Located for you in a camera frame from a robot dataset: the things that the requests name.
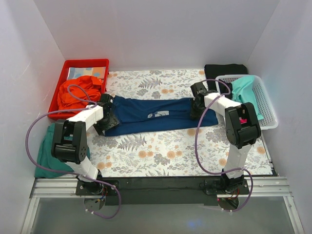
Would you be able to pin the dark blue t shirt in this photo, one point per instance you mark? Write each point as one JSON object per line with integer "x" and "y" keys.
{"x": 139, "y": 116}

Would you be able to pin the green t shirt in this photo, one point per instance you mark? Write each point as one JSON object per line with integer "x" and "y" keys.
{"x": 46, "y": 160}

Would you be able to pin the black folded t shirt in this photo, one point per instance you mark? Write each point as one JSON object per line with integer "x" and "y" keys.
{"x": 212, "y": 71}

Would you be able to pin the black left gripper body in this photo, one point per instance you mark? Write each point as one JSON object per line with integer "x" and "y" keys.
{"x": 107, "y": 124}

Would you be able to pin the floral table mat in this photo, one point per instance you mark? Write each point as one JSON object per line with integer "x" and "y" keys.
{"x": 186, "y": 152}

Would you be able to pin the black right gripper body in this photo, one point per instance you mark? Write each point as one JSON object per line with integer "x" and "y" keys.
{"x": 195, "y": 111}

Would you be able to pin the orange t shirt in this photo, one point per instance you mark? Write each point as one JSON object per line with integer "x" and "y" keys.
{"x": 84, "y": 87}

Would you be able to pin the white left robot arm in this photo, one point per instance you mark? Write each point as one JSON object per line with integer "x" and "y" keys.
{"x": 69, "y": 144}

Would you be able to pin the patterned folded cloth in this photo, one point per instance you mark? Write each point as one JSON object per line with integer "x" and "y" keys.
{"x": 75, "y": 72}

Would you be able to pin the teal t shirt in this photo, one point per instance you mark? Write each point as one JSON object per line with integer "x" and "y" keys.
{"x": 242, "y": 91}

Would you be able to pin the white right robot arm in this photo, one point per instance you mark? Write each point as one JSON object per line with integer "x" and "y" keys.
{"x": 242, "y": 131}

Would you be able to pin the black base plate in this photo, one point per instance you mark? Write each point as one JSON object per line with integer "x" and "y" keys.
{"x": 162, "y": 190}

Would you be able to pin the red plastic bin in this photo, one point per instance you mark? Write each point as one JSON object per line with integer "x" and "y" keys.
{"x": 78, "y": 63}

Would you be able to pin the aluminium frame rail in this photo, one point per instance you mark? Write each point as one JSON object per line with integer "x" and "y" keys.
{"x": 65, "y": 187}

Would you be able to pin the white plastic basket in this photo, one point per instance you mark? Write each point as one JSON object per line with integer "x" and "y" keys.
{"x": 265, "y": 106}

